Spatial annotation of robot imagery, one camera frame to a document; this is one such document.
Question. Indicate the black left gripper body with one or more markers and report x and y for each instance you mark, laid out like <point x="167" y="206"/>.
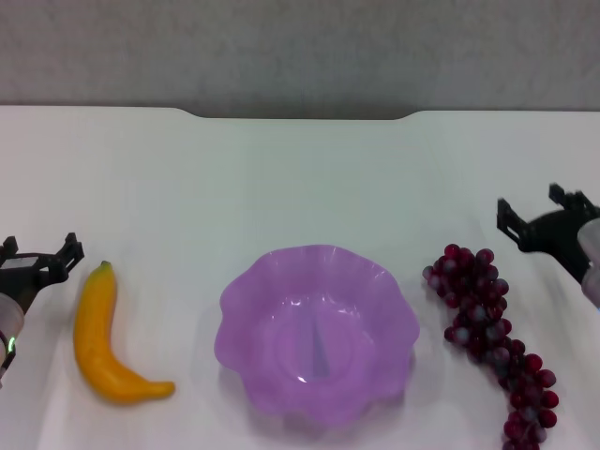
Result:
<point x="19" y="279"/>

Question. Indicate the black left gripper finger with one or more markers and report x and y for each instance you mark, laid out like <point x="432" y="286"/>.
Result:
<point x="68" y="255"/>
<point x="9" y="246"/>

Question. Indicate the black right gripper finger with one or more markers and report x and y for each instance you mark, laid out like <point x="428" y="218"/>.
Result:
<point x="508" y="220"/>
<point x="572" y="199"/>

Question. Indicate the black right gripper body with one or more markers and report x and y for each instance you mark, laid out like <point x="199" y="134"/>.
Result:
<point x="555" y="236"/>

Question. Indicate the yellow plastic banana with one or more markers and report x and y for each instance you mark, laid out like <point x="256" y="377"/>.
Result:
<point x="96" y="328"/>

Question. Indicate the dark red grape bunch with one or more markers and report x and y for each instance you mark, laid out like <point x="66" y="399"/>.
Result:
<point x="487" y="309"/>

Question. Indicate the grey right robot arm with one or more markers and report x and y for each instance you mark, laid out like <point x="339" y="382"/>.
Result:
<point x="591" y="262"/>

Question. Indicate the purple wavy plastic bowl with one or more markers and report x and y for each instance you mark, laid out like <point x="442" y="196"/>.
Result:
<point x="319" y="337"/>

